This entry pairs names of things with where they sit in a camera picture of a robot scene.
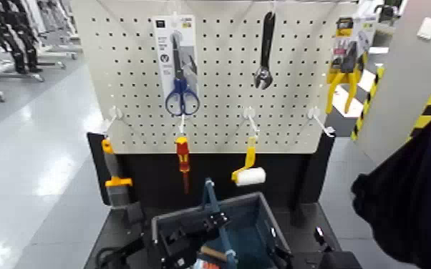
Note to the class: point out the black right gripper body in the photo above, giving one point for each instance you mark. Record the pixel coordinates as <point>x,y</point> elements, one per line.
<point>339,261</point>

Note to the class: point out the dark navy cloth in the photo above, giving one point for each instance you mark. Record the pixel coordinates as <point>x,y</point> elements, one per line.
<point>411,203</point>

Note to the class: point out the white perforated pegboard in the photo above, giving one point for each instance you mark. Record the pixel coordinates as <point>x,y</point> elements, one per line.
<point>223,94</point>

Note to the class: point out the blue plastic crate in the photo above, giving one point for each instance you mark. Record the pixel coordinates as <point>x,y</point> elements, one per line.
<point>253,229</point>

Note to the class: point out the black adjustable wrench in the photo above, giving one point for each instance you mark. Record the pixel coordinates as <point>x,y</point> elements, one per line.
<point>266,45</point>

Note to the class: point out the white pegboard hook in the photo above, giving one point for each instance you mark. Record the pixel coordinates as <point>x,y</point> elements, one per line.
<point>116,112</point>
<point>319,118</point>
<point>251,119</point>
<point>181,125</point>

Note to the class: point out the red yellow screwdriver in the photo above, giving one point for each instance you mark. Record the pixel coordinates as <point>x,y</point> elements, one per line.
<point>182,154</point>

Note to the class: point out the black robot on white stand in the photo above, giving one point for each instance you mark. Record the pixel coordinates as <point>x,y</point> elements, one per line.
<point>12,33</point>

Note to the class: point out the white wall switch plate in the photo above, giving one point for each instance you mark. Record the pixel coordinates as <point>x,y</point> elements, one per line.
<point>428,28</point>

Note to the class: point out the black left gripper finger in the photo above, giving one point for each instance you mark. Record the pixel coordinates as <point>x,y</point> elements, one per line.
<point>224,218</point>
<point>210,224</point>

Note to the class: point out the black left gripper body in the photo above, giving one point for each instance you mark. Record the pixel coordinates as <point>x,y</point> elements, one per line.
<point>179,244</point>

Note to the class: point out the red white packaged item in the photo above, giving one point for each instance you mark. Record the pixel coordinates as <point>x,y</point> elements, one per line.
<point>206,264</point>

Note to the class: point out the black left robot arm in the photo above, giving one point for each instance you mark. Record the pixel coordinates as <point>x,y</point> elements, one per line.
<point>121,255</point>

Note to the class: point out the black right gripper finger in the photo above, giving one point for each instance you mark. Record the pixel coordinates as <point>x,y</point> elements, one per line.
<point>320,238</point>
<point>286,260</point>

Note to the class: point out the black stand back panel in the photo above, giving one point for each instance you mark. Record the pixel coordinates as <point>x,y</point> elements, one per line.
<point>155,172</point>

